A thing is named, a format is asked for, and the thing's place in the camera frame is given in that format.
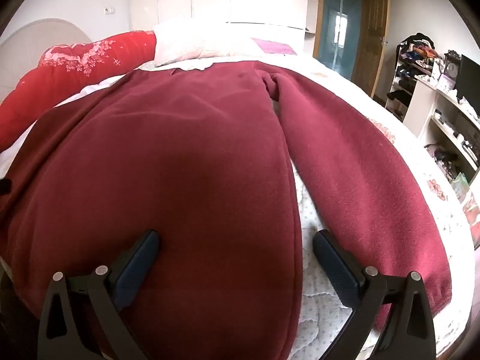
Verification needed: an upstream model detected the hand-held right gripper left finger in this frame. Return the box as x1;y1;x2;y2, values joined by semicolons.
37;229;162;360

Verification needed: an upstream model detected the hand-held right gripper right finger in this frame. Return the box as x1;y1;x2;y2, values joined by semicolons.
312;229;437;360

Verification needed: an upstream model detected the pile of clothes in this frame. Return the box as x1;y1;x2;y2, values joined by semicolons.
397;33;443;61

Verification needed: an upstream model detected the quilted heart-pattern bedspread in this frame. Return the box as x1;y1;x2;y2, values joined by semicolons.
0;50;480;360

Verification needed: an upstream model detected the red floral quilt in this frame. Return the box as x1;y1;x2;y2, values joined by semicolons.
0;30;158;151

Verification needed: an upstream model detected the beige rounded headboard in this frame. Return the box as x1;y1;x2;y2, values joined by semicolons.
0;19;94;102

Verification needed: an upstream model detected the green gift bag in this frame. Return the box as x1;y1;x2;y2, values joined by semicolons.
450;172;471;196

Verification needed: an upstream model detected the grey handbag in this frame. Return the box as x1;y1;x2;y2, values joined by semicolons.
425;143;458;173

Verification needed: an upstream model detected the white desk shelf unit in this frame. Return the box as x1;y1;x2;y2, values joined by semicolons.
403;77;480;181

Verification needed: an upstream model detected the white shoe rack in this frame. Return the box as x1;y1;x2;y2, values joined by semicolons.
386;45;436;121

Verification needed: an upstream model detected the purple pillow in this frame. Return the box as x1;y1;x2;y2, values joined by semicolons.
250;37;297;56

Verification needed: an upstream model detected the black television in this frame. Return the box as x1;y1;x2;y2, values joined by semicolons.
455;54;480;117

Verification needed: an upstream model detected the pink pillow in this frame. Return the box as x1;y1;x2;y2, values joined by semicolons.
152;20;304;70

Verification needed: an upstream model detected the wooden door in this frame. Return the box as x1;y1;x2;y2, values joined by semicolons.
352;0;392;98

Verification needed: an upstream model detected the dark ornate clock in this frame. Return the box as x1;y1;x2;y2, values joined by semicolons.
443;50;461;83

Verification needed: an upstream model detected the teal glass door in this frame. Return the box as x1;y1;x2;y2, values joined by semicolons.
322;0;364;79

